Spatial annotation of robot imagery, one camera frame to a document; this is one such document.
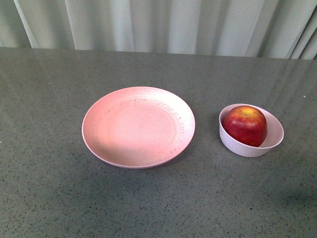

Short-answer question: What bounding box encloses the pale pink bowl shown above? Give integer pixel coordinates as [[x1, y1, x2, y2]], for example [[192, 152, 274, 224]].
[[219, 104, 284, 158]]

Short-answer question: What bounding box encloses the white curtain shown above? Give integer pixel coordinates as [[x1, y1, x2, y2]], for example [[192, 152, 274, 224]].
[[0, 0, 317, 60]]

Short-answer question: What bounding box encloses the red apple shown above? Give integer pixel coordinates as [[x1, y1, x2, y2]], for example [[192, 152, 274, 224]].
[[222, 105, 267, 147]]

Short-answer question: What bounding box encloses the pink plate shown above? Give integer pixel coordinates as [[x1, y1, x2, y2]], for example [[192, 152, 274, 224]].
[[82, 87, 195, 169]]

